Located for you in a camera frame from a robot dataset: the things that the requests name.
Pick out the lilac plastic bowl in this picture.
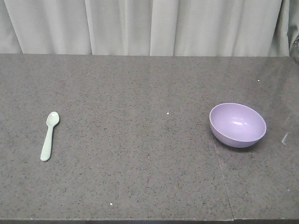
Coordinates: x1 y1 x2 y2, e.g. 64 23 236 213
209 103 267 148

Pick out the pale green plastic spoon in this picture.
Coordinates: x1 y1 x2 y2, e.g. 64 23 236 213
40 112 60 161

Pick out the white pleated curtain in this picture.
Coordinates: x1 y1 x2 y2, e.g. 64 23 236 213
0 0 299 56

